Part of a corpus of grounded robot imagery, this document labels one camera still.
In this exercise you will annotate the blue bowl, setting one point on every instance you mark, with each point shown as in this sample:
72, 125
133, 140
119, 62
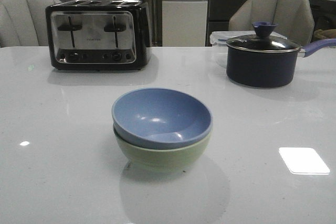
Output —
160, 119

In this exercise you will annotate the green bowl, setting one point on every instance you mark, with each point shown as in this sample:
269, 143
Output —
165, 161

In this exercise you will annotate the clear plastic food container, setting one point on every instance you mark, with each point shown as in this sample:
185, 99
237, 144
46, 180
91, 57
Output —
218, 40

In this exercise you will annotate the white refrigerator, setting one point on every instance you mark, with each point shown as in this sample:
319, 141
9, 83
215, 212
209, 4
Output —
184, 23

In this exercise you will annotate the dark blue saucepan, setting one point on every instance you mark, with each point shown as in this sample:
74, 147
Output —
268, 70

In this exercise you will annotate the black chrome four-slot toaster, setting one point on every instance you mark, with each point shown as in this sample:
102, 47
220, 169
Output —
99, 34

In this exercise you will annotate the glass pot lid blue knob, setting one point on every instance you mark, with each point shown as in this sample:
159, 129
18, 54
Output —
262, 40

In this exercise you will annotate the dark counter cabinet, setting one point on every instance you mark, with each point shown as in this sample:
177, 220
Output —
223, 6

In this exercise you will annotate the beige chair right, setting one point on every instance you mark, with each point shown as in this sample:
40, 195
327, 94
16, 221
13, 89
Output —
293, 17

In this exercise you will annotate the beige chair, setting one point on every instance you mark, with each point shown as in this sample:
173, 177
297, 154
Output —
293, 17
23, 22

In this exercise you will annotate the beige chair left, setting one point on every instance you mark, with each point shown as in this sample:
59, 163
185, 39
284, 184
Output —
23, 22

